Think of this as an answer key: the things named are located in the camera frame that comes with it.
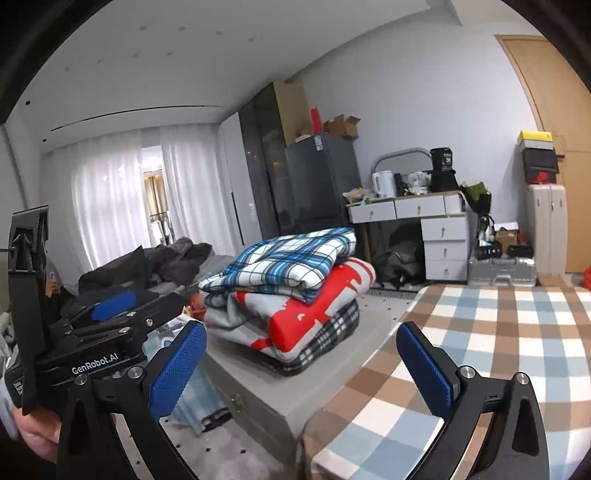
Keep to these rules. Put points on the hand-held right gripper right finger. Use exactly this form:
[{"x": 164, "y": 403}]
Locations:
[{"x": 427, "y": 374}]

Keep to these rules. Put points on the black red shoe box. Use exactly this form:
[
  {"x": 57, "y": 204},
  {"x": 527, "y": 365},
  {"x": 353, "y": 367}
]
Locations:
[{"x": 541, "y": 177}]

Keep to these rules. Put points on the silver hard suitcase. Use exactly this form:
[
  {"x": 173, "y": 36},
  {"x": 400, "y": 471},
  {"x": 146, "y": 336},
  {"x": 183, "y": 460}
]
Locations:
[{"x": 503, "y": 272}]

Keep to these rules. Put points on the blue plaid blanket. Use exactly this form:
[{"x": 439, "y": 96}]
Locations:
[{"x": 286, "y": 263}]

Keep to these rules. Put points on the brown blue checked bed cover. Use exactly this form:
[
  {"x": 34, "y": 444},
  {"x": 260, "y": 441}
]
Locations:
[{"x": 485, "y": 350}]

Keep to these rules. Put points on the large cardboard box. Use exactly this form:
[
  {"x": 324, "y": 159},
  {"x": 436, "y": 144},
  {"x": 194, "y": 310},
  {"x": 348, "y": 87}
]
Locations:
[{"x": 295, "y": 110}]

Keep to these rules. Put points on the white curtains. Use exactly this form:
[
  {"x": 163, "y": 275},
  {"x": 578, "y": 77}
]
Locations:
[{"x": 106, "y": 198}]

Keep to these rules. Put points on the white electric kettle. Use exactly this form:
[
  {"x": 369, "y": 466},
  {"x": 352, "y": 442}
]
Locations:
[{"x": 383, "y": 184}]

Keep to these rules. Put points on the yellow shoe box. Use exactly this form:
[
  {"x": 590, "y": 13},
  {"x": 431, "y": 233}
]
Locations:
[{"x": 534, "y": 140}]

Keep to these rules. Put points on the dark glass cabinet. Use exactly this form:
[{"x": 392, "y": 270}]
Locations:
[{"x": 261, "y": 161}]

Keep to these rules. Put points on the grey storage bench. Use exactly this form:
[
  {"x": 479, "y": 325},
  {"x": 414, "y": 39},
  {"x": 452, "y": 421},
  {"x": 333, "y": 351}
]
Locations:
[{"x": 277, "y": 397}]

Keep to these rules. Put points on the grey metal tube frame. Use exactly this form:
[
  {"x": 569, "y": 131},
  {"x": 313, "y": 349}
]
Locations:
[{"x": 401, "y": 150}]

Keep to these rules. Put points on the wooden door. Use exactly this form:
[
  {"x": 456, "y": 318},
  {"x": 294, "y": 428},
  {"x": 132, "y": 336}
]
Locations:
[{"x": 558, "y": 106}]

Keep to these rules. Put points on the black tub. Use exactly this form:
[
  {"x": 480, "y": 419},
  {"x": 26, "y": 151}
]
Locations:
[{"x": 442, "y": 159}]

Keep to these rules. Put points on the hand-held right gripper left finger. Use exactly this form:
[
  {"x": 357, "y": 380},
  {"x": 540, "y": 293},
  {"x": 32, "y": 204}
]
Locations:
[{"x": 178, "y": 369}]

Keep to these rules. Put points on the green bag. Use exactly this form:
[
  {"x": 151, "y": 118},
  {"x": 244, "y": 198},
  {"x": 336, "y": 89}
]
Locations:
[{"x": 478, "y": 196}]

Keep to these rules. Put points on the black case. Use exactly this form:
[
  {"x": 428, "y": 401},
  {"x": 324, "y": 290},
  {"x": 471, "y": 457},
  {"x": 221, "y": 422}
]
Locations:
[{"x": 490, "y": 251}]

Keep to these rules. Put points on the grey refrigerator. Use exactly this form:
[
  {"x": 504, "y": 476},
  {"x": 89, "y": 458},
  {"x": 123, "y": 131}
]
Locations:
[{"x": 323, "y": 184}]

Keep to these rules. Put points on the dark duffel bag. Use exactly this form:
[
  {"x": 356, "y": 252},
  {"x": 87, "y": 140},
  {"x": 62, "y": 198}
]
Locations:
[{"x": 399, "y": 258}]

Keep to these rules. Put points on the white desk with drawers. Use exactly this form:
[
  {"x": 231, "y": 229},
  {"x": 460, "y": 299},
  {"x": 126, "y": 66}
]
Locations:
[{"x": 443, "y": 230}]

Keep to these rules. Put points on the red grey printed blanket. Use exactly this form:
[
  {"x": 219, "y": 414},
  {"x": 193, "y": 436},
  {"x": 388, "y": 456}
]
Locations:
[{"x": 318, "y": 314}]

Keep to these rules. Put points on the small open cardboard box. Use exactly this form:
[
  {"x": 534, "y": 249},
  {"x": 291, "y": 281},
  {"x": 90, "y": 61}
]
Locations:
[{"x": 342, "y": 127}]

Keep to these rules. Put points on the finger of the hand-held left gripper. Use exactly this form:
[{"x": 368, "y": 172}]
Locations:
[
  {"x": 115, "y": 334},
  {"x": 113, "y": 307}
]

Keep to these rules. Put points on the person's left hand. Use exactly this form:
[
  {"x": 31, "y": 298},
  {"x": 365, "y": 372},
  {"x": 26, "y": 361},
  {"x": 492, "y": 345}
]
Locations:
[{"x": 39, "y": 434}]

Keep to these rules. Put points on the brown box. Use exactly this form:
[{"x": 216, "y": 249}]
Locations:
[{"x": 507, "y": 240}]

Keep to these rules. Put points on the white wardrobe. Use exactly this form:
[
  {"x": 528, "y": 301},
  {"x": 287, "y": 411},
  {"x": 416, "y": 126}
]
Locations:
[{"x": 231, "y": 184}]

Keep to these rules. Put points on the cream hard suitcase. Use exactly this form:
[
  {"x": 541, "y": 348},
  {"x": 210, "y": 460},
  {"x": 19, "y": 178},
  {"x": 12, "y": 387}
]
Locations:
[{"x": 547, "y": 230}]

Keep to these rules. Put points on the red plastic bag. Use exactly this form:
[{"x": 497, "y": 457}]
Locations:
[{"x": 587, "y": 278}]

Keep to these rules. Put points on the dark bedding pile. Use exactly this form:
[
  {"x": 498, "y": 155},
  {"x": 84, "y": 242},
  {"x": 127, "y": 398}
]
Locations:
[{"x": 152, "y": 265}]

